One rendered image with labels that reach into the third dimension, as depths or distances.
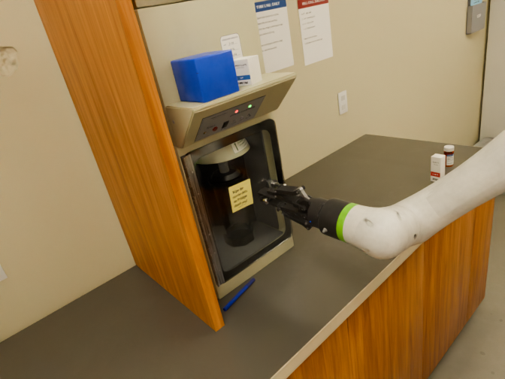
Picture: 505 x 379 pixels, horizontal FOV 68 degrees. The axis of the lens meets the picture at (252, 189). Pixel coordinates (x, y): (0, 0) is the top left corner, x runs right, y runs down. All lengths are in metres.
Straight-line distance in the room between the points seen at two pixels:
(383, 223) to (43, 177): 0.95
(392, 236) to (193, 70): 0.52
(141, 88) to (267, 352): 0.65
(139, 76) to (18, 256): 0.75
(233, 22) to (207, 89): 0.24
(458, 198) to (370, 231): 0.19
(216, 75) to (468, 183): 0.55
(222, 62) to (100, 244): 0.79
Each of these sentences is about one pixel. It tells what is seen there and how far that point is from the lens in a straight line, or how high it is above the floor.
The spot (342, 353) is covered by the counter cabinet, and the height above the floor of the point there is 0.75.
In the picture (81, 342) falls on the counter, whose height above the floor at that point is 0.94.
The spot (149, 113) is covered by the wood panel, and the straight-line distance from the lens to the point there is 0.77.
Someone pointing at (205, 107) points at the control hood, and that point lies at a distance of 0.80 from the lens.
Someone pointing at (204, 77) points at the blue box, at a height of 1.56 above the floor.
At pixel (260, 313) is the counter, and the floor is 0.94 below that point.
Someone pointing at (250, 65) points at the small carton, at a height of 1.55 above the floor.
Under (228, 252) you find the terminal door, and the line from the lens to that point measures 1.06.
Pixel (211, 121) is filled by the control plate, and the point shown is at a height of 1.46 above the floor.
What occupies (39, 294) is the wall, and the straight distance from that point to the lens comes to 1.38.
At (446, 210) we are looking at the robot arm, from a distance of 0.88.
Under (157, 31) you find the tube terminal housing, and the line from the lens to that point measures 0.88.
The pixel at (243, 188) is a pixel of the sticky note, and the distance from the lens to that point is 1.03.
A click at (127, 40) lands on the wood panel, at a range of 0.75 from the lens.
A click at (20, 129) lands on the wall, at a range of 1.23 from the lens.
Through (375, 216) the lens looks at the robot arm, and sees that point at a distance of 0.81.
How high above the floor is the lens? 1.66
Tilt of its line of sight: 25 degrees down
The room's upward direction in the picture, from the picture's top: 12 degrees counter-clockwise
